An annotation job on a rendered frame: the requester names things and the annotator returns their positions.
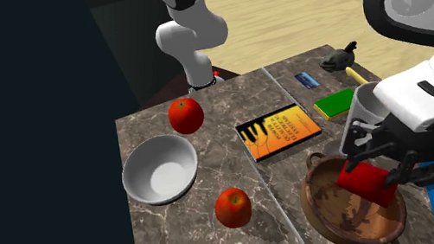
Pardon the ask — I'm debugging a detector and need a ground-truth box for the red tomato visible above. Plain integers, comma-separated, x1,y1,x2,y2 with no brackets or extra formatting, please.
165,94,208,138

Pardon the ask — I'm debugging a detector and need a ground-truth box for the red block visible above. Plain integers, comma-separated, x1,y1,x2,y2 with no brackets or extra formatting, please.
333,157,403,215

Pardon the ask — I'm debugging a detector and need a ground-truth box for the blue card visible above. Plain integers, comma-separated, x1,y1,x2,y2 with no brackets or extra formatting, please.
293,69,322,93

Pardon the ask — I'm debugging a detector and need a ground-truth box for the white bowl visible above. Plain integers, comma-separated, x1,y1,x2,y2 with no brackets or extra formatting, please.
116,131,204,210

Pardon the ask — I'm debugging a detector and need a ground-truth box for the orange and black book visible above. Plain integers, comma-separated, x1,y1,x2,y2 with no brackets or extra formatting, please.
233,100,327,165

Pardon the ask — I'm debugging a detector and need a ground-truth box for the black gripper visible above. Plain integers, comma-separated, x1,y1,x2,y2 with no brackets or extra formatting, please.
337,106,434,199

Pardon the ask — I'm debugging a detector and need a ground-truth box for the yellow stick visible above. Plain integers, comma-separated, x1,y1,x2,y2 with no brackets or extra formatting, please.
344,63,371,88

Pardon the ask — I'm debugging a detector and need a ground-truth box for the brown clay bowl with handles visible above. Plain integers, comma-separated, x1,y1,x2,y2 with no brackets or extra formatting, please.
293,140,412,244

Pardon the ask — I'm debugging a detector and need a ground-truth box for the black bird figure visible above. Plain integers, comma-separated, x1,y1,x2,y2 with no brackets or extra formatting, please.
316,40,362,75

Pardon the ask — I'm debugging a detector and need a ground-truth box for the red apple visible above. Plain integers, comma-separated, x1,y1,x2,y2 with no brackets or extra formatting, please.
212,185,255,231

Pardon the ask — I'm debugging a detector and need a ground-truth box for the green and yellow sponge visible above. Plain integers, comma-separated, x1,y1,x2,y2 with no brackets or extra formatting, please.
311,86,360,123

